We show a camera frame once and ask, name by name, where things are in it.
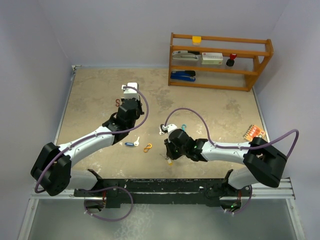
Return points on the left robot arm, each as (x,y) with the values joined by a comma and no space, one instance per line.
(52,169)

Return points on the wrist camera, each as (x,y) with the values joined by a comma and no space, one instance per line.
(168,128)
(130,91)

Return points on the yellow tag key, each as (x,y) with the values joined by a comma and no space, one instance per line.
(168,160)

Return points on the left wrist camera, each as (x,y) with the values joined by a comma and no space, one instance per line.
(130,91)

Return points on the white cardboard box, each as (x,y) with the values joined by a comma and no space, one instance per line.
(212,58)

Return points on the wooden shelf rack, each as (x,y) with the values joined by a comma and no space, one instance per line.
(253,55)

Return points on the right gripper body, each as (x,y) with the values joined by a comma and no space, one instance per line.
(175,152)

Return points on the black tag key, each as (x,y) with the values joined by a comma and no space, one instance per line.
(161,131)

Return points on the blue stapler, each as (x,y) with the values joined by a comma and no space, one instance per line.
(183,75)

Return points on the orange carabiner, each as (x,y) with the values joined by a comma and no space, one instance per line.
(147,148)

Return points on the orange spiral notebook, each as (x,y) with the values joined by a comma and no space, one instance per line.
(254,131)

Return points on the yellow block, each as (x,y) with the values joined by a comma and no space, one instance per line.
(196,40)

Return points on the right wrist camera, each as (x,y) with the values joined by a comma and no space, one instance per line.
(168,128)

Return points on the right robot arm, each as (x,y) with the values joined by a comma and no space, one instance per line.
(262,162)

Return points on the grey stapler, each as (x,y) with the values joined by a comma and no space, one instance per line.
(185,55)

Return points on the black base frame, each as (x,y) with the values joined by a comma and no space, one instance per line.
(211,192)

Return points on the blue tag key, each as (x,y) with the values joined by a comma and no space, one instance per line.
(133,144)

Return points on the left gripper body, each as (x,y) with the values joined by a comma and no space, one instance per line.
(139,112)

